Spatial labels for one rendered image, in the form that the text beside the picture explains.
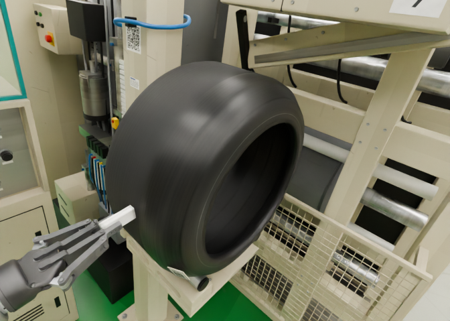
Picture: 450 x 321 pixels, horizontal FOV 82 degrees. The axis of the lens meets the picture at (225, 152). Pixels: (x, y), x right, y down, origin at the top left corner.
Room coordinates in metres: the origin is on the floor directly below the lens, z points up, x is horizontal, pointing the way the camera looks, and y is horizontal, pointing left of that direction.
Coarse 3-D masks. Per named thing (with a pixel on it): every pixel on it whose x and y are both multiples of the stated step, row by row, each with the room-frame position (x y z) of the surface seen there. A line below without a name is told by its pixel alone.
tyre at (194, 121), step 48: (144, 96) 0.57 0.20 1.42; (192, 96) 0.53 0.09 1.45; (240, 96) 0.52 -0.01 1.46; (288, 96) 0.65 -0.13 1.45; (144, 144) 0.47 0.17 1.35; (192, 144) 0.43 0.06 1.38; (240, 144) 0.47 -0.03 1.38; (288, 144) 0.83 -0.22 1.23; (144, 192) 0.41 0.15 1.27; (192, 192) 0.39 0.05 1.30; (240, 192) 0.84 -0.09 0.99; (144, 240) 0.40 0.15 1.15; (192, 240) 0.39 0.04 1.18; (240, 240) 0.60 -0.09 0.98
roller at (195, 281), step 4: (196, 276) 0.49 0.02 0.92; (200, 276) 0.49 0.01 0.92; (204, 276) 0.50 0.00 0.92; (188, 280) 0.49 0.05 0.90; (192, 280) 0.48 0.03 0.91; (196, 280) 0.48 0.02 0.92; (200, 280) 0.48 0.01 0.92; (204, 280) 0.48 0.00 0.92; (208, 280) 0.49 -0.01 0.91; (192, 284) 0.48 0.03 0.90; (196, 284) 0.47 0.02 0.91; (200, 284) 0.47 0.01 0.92; (204, 284) 0.48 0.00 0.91; (196, 288) 0.47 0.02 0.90; (200, 288) 0.47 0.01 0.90; (204, 288) 0.48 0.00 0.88
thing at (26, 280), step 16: (48, 256) 0.29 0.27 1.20; (0, 272) 0.23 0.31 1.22; (16, 272) 0.24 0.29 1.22; (32, 272) 0.26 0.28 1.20; (48, 272) 0.26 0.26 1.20; (0, 288) 0.22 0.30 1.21; (16, 288) 0.22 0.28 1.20; (32, 288) 0.23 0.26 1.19; (48, 288) 0.24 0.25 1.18; (16, 304) 0.21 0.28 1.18
